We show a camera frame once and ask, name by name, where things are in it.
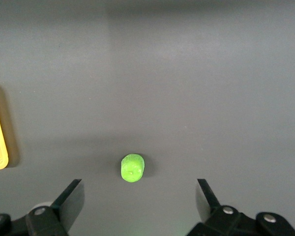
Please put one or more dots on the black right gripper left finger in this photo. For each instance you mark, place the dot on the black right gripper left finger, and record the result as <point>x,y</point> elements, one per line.
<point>68,201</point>

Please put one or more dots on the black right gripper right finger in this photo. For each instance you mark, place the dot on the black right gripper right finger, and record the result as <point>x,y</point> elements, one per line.
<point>206,204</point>

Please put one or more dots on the green toy apple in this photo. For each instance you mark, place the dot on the green toy apple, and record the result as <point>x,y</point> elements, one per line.
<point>132,168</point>

